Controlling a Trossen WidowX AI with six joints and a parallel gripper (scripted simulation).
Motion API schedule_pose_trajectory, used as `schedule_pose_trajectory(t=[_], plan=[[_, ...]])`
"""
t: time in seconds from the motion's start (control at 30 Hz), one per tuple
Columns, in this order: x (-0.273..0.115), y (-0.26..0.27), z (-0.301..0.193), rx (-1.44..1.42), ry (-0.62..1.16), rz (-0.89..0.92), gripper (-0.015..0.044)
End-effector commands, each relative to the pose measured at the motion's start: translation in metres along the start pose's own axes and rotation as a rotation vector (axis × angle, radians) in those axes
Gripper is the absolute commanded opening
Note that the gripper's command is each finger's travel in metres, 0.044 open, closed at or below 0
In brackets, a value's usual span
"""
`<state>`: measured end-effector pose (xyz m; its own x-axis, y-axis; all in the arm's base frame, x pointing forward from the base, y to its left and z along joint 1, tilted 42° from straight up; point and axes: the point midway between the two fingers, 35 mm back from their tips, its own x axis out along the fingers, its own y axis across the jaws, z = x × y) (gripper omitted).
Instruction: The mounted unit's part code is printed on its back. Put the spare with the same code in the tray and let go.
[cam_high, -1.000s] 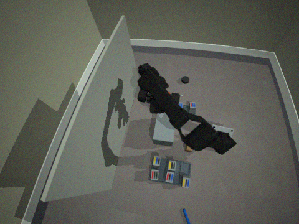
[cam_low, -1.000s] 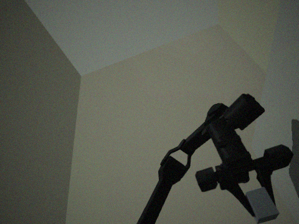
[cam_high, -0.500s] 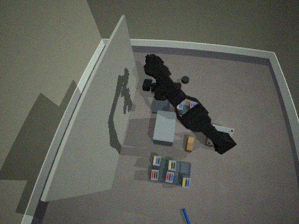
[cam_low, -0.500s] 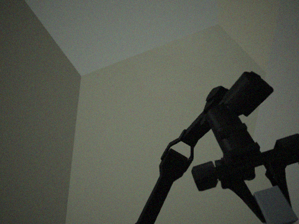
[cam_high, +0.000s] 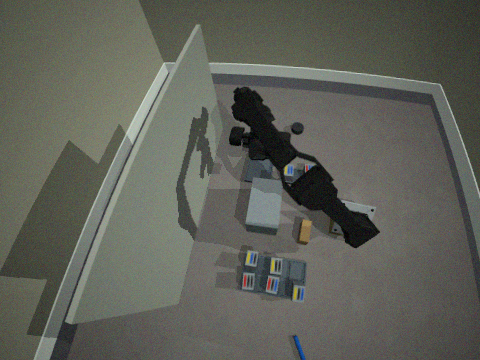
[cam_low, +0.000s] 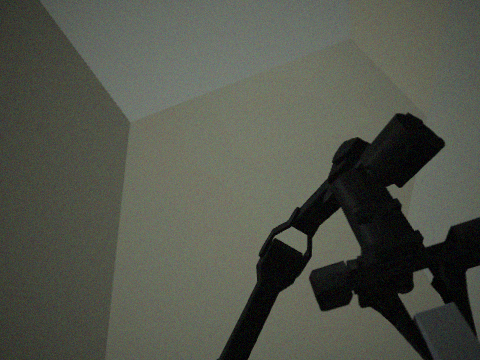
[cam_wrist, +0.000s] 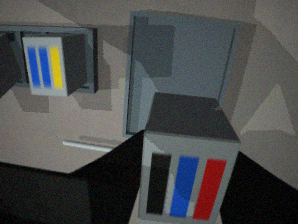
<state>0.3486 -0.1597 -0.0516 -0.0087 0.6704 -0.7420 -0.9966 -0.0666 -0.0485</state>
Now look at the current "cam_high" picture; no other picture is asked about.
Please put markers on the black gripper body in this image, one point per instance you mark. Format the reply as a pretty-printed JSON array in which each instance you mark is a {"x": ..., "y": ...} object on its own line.
[{"x": 237, "y": 135}]

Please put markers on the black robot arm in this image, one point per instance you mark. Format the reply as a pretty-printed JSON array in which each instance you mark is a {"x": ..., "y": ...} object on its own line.
[{"x": 314, "y": 189}]

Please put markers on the white box with blue and yellow stripes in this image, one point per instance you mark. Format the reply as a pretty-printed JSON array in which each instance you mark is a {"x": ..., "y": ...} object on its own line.
[{"x": 288, "y": 172}]

